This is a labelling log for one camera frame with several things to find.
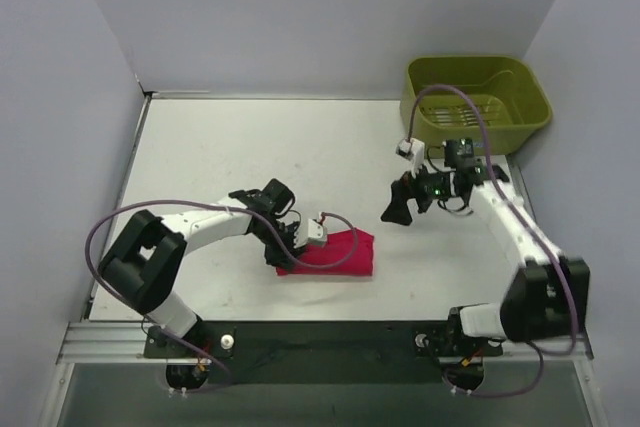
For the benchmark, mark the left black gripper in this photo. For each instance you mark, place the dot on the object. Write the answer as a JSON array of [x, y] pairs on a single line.
[[279, 251]]

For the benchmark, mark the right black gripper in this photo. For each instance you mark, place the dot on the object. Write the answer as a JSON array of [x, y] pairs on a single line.
[[410, 191]]

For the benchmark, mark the pink t shirt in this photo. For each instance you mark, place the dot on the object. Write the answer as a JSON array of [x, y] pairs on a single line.
[[338, 246]]

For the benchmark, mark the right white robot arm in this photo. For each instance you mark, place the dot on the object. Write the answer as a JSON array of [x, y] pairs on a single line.
[[547, 294]]

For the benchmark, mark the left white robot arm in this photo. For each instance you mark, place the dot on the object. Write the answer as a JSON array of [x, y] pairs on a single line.
[[143, 262]]

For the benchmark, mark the olive green plastic basin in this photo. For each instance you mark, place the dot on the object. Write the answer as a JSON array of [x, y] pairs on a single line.
[[505, 91]]

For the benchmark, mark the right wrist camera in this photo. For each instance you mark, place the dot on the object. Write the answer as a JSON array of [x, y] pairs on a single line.
[[412, 150]]

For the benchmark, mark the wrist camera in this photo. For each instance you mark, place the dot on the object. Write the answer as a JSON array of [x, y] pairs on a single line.
[[412, 150], [310, 233]]

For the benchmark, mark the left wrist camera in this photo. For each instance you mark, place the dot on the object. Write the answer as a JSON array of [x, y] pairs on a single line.
[[310, 233]]

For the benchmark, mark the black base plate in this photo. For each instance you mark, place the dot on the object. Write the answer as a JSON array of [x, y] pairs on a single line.
[[336, 352]]

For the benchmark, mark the aluminium front rail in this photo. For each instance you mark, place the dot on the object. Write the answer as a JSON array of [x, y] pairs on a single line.
[[124, 342]]

